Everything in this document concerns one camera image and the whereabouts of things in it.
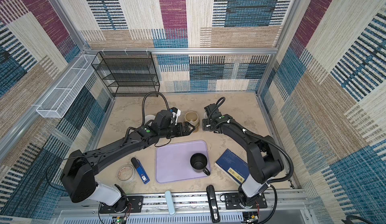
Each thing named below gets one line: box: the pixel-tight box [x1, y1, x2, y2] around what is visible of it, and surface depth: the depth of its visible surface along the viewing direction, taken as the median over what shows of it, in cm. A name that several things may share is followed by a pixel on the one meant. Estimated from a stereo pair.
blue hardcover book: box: [214, 148, 250, 186], surface depth 86 cm
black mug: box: [189, 152, 211, 177], surface depth 81 cm
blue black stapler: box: [130, 157, 151, 185], surface depth 82 cm
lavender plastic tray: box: [155, 140, 212, 184], surface depth 88 cm
